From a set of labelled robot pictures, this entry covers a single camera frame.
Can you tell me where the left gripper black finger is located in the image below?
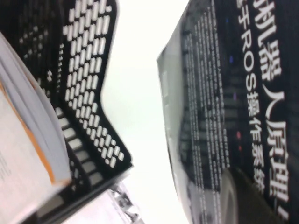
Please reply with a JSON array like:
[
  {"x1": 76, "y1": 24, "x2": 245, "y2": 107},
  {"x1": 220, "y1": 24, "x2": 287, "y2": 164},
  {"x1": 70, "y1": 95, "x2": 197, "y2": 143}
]
[{"x1": 221, "y1": 167, "x2": 289, "y2": 224}]

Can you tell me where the dark robot textbook colourful cover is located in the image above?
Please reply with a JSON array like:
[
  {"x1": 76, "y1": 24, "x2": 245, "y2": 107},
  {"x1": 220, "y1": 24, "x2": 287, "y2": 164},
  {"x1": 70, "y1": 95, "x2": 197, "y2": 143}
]
[{"x1": 156, "y1": 0, "x2": 299, "y2": 224}]

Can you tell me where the white car suspension book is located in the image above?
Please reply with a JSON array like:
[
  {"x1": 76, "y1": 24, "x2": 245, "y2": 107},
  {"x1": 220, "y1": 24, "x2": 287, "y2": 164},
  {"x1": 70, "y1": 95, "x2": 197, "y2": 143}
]
[{"x1": 58, "y1": 179, "x2": 147, "y2": 224}]

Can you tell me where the white book with orange stripe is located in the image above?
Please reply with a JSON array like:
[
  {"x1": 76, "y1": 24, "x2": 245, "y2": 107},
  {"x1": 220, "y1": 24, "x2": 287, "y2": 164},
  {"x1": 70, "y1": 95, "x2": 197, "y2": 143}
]
[{"x1": 0, "y1": 32, "x2": 72, "y2": 224}]

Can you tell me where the black plastic book stand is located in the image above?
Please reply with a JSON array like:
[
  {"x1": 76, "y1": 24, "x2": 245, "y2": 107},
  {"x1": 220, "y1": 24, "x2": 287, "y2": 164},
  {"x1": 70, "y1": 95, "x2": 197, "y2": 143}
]
[{"x1": 0, "y1": 0, "x2": 135, "y2": 224}]

